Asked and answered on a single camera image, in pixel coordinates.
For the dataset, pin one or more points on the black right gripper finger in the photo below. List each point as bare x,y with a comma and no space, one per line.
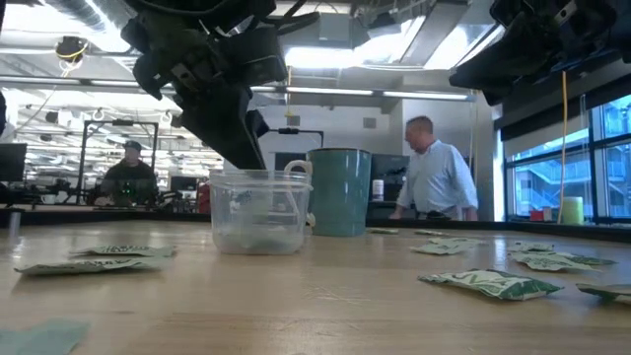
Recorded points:
503,64

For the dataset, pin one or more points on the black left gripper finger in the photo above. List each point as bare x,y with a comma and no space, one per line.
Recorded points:
222,128
259,124

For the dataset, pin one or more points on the clear plastic container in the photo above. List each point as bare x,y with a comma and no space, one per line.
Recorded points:
261,207

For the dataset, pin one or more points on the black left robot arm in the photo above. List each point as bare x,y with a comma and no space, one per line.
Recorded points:
197,7

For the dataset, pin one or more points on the black monitor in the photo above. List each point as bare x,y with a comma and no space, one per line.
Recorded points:
183,183
12,162

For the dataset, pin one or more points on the red object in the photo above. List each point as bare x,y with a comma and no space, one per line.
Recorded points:
203,197

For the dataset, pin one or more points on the long ceiling light tube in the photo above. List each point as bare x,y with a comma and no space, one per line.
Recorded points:
325,91

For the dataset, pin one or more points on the person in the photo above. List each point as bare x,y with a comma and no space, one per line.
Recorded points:
129,177
439,177

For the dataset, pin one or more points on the teal mug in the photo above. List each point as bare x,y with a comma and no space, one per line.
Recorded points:
340,197

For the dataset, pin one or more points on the white bottle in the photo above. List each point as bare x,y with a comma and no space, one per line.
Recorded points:
378,190

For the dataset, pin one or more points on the black appliance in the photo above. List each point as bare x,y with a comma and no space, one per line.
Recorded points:
389,167

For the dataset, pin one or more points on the black ceiling-hung fixture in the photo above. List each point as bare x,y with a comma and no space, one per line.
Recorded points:
51,117

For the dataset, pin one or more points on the red box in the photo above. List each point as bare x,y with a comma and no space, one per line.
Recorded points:
537,215

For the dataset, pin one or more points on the yellow-green cylinder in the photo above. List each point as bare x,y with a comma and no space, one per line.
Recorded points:
573,211

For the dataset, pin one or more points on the white mug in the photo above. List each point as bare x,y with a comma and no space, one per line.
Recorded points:
49,199

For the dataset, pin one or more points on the grey wall vent grille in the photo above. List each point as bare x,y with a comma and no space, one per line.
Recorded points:
293,120
370,122

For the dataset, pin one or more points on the black frame with camera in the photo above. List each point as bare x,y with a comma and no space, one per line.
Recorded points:
296,131

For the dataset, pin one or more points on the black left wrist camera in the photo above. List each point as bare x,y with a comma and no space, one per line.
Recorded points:
256,54

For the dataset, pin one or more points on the black metal frame stand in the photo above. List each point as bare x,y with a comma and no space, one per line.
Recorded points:
120,122

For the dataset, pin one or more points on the black table edge rail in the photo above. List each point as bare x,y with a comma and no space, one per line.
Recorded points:
59,216

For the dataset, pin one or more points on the grey table post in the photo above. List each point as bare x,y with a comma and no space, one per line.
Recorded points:
14,224

